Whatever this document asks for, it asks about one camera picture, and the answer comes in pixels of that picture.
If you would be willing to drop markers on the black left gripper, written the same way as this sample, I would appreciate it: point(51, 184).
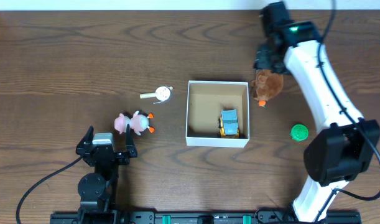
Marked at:
point(106, 154)

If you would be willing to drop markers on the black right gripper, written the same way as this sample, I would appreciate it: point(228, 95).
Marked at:
point(264, 61)

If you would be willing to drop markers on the brown plush toy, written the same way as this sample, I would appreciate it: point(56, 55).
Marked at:
point(266, 86)

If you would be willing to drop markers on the pink white pig figurine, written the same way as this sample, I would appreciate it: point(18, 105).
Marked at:
point(138, 123)

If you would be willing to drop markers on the yellow grey toy truck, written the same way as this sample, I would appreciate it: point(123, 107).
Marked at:
point(228, 124)

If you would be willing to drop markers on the green round toy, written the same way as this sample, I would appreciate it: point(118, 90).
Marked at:
point(299, 132)

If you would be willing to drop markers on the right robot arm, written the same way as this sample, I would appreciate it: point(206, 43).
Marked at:
point(345, 142)

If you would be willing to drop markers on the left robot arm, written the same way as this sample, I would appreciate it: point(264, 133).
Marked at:
point(98, 189)

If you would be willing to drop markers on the wooden pig rattle drum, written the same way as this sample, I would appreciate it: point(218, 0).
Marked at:
point(162, 94)

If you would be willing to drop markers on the white cardboard box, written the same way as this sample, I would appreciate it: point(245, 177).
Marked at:
point(205, 102)

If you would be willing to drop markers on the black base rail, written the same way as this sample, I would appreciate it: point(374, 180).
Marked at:
point(189, 217)

